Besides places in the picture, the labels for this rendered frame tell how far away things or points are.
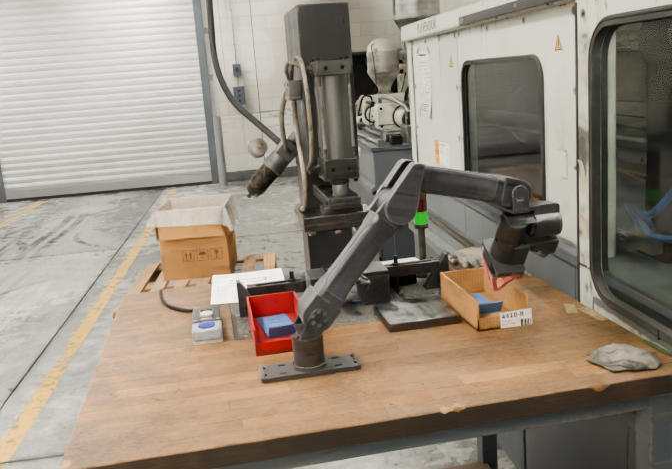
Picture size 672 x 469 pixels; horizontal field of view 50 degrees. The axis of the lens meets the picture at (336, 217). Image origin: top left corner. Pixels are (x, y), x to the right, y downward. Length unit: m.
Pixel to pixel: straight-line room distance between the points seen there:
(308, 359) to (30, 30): 10.13
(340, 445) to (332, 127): 0.79
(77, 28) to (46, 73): 0.78
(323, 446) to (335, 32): 1.01
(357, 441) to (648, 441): 0.58
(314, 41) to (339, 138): 0.25
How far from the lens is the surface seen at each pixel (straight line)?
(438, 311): 1.70
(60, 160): 11.29
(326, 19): 1.83
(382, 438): 1.28
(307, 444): 1.26
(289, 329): 1.66
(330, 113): 1.74
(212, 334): 1.68
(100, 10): 11.13
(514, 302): 1.72
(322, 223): 1.76
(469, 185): 1.45
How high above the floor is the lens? 1.48
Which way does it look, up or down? 11 degrees down
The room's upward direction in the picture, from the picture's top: 4 degrees counter-clockwise
